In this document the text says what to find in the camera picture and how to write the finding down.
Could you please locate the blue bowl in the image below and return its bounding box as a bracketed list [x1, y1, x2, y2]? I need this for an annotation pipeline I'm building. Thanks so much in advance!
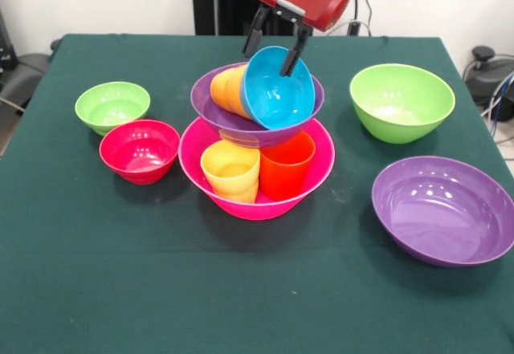
[240, 45, 316, 132]

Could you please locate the orange cup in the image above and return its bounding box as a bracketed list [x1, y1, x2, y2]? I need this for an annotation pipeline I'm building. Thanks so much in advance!
[209, 63, 253, 120]

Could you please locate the purple bowl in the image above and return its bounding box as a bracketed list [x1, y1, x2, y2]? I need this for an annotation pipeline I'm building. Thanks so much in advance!
[371, 155, 514, 268]
[190, 63, 326, 149]

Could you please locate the red cup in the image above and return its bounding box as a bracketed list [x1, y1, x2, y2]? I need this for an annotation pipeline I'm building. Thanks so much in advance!
[259, 130, 317, 202]

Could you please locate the yellow cup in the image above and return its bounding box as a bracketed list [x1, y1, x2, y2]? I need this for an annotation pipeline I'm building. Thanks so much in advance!
[199, 140, 262, 205]

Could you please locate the large green bowl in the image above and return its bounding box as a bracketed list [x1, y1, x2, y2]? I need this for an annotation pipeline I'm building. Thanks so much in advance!
[349, 63, 457, 145]

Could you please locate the large pink bowl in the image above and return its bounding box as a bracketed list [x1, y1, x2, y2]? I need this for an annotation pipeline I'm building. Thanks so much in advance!
[177, 116, 337, 222]

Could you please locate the small green bowl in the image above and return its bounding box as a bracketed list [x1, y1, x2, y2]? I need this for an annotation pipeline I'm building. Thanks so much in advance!
[74, 81, 152, 137]

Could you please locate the small red bowl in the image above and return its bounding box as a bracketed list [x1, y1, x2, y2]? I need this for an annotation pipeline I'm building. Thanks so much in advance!
[99, 119, 181, 186]

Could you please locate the black floor stand base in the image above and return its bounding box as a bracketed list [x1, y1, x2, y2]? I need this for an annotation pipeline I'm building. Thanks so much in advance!
[462, 45, 514, 104]
[0, 51, 52, 108]

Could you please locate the dark green tablecloth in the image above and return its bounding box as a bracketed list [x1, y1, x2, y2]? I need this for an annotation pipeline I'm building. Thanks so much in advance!
[0, 33, 514, 354]

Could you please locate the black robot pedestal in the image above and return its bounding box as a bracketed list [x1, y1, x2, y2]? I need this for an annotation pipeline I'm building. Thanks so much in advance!
[183, 0, 326, 37]

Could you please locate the black hanging cable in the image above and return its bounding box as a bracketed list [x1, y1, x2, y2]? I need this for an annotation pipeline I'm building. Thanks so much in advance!
[327, 0, 374, 37]

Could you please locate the blue and white cable bundle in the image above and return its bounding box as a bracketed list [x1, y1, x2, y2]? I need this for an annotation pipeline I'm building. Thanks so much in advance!
[479, 71, 514, 124]

